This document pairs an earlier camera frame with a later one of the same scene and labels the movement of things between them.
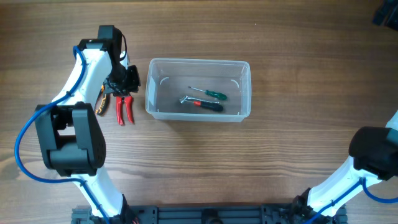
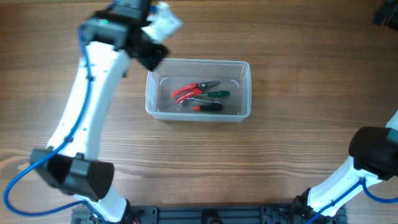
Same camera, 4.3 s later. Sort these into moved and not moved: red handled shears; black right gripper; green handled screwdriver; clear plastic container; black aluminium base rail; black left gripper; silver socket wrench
Moved: red handled shears; green handled screwdriver; black left gripper
Not moved: black aluminium base rail; black right gripper; silver socket wrench; clear plastic container
